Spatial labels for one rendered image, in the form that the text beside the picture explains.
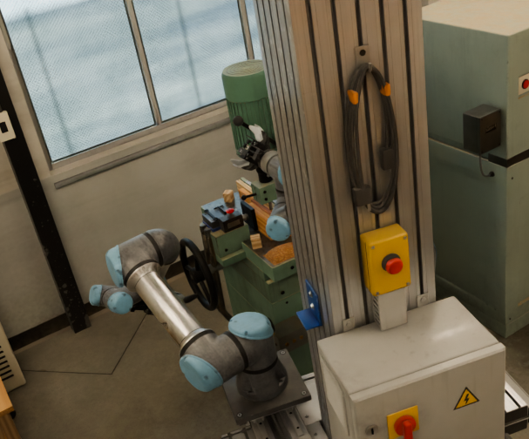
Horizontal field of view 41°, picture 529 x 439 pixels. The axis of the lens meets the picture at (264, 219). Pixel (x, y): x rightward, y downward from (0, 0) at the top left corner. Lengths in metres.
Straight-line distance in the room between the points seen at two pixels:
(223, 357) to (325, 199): 0.67
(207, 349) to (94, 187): 1.98
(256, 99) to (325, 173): 1.06
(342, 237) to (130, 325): 2.55
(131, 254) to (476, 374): 1.05
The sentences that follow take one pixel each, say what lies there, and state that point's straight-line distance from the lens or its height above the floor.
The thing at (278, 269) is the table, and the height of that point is 0.89.
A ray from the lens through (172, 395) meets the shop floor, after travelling 3.40.
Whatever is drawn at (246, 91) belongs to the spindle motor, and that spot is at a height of 1.45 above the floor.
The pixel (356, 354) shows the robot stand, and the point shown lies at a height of 1.23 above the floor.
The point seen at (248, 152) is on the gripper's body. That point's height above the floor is 1.33.
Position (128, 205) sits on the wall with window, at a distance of 3.86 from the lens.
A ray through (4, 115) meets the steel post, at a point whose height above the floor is 1.26.
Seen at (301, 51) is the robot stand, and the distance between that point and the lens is 1.29.
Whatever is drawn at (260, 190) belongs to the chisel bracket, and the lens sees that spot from 2.58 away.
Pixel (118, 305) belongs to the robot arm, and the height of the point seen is 0.88.
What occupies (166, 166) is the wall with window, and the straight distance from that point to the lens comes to 3.88.
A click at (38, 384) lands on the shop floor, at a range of 3.76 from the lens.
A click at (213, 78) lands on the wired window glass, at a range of 3.96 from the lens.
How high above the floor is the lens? 2.24
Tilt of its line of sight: 29 degrees down
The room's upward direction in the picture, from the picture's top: 10 degrees counter-clockwise
